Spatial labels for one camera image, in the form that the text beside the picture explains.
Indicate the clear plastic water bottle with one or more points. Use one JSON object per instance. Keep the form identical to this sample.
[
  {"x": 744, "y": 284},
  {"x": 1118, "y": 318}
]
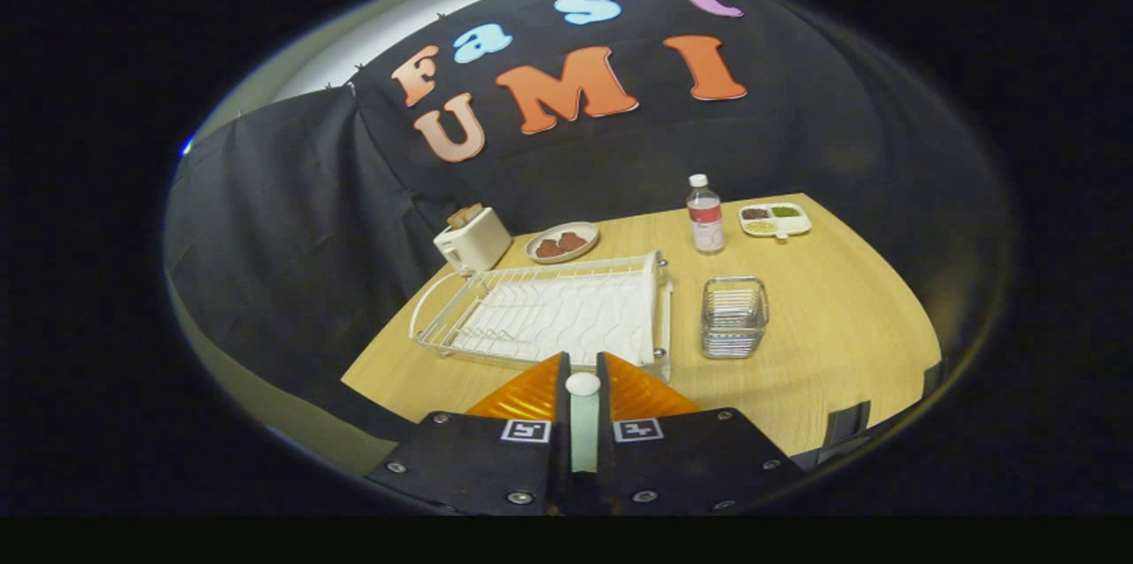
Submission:
[{"x": 706, "y": 223}]

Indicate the brown beans portion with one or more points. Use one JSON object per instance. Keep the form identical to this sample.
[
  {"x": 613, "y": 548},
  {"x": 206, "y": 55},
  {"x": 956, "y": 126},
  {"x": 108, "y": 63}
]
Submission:
[{"x": 755, "y": 213}]

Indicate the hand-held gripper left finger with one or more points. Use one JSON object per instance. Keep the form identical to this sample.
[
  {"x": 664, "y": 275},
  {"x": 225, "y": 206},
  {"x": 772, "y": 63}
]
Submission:
[{"x": 564, "y": 405}]

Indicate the green beans portion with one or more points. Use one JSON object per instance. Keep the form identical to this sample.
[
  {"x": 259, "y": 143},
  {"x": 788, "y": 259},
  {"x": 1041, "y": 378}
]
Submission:
[{"x": 785, "y": 211}]

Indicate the cream toaster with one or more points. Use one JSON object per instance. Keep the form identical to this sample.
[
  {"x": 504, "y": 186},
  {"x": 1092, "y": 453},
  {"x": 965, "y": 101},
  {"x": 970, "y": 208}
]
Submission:
[{"x": 478, "y": 245}]

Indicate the yellow beans portion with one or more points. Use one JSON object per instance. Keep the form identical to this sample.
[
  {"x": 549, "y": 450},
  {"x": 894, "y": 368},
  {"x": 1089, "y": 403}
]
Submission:
[{"x": 760, "y": 227}]

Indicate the beige plate with brown food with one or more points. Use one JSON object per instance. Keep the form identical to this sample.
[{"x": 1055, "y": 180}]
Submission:
[{"x": 586, "y": 229}]

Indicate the toast slice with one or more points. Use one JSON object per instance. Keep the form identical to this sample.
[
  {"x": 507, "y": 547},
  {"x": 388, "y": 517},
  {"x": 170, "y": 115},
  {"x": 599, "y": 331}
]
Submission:
[{"x": 465, "y": 216}]

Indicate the pale green plate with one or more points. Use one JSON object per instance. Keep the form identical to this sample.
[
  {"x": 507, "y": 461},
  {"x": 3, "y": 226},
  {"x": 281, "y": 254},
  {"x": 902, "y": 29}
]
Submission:
[{"x": 584, "y": 436}]

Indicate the white divided snack tray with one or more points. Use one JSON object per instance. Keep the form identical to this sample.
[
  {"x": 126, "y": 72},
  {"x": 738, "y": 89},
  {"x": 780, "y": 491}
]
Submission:
[{"x": 797, "y": 226}]

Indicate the black table edge pad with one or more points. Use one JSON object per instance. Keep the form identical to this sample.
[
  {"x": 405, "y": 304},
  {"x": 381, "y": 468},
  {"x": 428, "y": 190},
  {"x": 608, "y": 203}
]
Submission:
[
  {"x": 847, "y": 424},
  {"x": 931, "y": 378}
]

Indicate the brown food piece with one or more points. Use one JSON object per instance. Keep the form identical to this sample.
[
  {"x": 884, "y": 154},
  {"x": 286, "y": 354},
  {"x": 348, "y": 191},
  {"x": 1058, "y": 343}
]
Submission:
[
  {"x": 573, "y": 241},
  {"x": 549, "y": 248}
]

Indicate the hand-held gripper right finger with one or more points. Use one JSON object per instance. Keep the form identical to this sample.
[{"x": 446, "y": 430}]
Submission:
[{"x": 604, "y": 409}]

